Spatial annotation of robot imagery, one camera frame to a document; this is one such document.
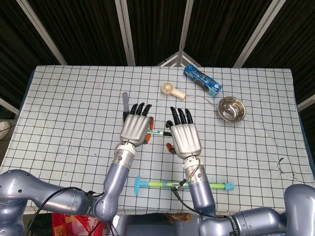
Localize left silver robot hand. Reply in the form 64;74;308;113
120;102;155;146

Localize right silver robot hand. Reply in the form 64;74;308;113
165;106;203;158

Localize grey brush black bristles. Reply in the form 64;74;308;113
121;92;131;123

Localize cream handheld fan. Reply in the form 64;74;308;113
160;82;186;100

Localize stainless steel bowl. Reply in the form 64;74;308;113
217;96;247;123

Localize blue green water pump toy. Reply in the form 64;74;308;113
134;175;237;196

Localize blue cardboard box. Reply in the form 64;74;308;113
183;63;223;98

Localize white black checkered tablecloth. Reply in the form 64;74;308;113
0;64;315;215

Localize red plastic bag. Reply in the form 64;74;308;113
51;212;104;236

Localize white round object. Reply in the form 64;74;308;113
0;119;11;140

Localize white fan cord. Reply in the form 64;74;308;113
191;95;219;107

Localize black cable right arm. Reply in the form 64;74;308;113
171;159;223;219

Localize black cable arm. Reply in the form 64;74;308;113
171;159;223;219
24;186;105;236

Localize white low frame corner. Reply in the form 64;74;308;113
156;51;201;67

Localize black velcro strap left arm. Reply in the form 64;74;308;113
84;191;96;217

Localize black velcro strap arm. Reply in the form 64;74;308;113
226;213;239;234
84;191;96;217

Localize white screen frame post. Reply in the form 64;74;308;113
176;0;195;66
115;0;136;66
233;0;287;68
16;0;68;66

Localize black velcro strap right arm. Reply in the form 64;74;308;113
226;213;239;234

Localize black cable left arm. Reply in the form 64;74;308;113
24;186;105;236

